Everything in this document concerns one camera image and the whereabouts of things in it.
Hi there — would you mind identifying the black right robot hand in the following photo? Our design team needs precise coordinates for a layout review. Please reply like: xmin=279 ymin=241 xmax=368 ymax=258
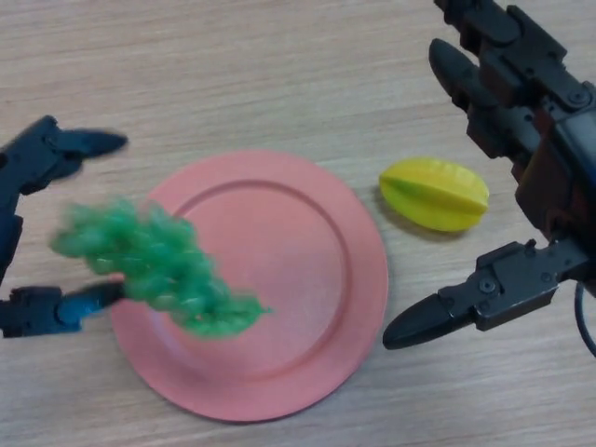
xmin=382 ymin=0 xmax=596 ymax=351

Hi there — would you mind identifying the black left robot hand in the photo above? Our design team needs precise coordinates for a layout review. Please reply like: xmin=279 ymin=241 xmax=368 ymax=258
xmin=0 ymin=115 xmax=129 ymax=340

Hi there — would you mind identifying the green grape bunch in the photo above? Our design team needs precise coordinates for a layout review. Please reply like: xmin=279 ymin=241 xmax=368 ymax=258
xmin=48 ymin=197 xmax=274 ymax=340

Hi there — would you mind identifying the pink round plate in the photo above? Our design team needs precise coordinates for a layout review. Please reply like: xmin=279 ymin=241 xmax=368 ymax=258
xmin=110 ymin=149 xmax=390 ymax=424

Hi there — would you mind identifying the yellow starfruit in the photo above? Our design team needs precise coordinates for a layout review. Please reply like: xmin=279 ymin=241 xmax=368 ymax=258
xmin=378 ymin=156 xmax=490 ymax=233

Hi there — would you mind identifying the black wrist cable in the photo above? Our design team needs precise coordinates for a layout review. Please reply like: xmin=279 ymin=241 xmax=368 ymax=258
xmin=575 ymin=281 xmax=596 ymax=358

